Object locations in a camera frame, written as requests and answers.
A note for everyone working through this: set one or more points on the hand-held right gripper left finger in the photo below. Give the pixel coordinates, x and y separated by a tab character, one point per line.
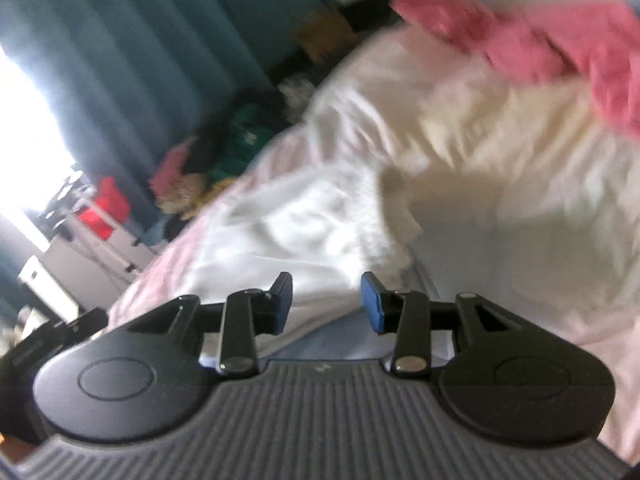
281	305

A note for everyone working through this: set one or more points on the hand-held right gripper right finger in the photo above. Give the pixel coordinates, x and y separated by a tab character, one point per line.
372	305

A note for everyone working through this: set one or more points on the cream sweatpants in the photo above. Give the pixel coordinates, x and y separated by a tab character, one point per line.
500	185

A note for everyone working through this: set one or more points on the dark clothes pile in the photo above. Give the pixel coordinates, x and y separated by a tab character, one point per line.
235	105

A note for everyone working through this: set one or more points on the white appliance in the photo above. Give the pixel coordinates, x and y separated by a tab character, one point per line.
45	282

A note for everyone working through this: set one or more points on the pink and blue blanket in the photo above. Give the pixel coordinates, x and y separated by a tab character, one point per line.
300	220

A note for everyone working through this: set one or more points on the tan fluffy cloth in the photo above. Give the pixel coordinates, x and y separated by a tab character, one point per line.
182	195

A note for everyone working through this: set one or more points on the pink cloth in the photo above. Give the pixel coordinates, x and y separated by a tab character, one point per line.
170	165

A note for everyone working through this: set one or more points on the green garment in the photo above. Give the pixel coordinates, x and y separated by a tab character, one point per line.
245	130

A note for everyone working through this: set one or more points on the bright window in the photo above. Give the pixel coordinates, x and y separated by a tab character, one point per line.
30	150

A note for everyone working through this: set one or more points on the brown plush toy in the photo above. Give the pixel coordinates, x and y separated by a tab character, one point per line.
322	35

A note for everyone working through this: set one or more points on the teal curtain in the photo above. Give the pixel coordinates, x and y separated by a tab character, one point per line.
125	60

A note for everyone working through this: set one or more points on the pink garment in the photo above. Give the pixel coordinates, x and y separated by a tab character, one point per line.
575	35

